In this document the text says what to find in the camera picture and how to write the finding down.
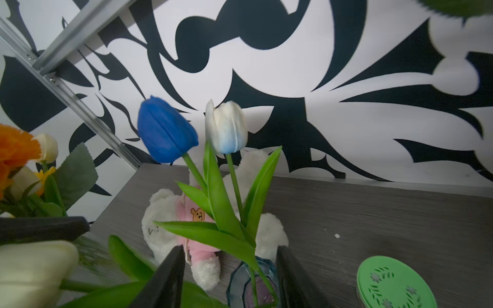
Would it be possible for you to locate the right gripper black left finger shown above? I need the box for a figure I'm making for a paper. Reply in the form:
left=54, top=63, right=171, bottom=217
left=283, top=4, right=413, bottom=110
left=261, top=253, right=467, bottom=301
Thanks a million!
left=128, top=246, right=185, bottom=308

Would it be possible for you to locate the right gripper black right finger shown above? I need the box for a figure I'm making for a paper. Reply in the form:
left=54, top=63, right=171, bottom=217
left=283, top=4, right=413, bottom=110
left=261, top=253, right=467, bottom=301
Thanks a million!
left=276, top=246, right=333, bottom=308

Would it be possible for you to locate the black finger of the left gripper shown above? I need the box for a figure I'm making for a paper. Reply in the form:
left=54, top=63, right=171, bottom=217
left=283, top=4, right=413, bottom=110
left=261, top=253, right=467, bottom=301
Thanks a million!
left=1, top=216, right=90, bottom=245

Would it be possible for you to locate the dark purple glass vase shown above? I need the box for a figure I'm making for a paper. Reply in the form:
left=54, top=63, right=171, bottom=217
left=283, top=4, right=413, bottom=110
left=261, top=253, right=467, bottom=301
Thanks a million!
left=226, top=257, right=282, bottom=307

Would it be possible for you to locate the blue orange mixed bouquet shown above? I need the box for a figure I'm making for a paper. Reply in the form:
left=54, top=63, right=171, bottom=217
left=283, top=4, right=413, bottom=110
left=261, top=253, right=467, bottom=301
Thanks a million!
left=1, top=124, right=98, bottom=218

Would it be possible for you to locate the small green cup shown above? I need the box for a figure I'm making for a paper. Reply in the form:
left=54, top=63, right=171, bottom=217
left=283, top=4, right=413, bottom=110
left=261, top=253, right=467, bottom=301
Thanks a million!
left=356, top=256, right=437, bottom=308

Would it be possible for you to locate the white plush toy pink shirt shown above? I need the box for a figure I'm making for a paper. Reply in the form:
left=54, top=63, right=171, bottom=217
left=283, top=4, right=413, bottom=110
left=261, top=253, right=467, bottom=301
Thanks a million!
left=141, top=149, right=289, bottom=291

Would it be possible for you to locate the blue white tulip bunch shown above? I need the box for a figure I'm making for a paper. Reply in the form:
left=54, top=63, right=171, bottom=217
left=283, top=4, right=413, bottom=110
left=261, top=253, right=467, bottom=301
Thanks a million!
left=62, top=97, right=287, bottom=307

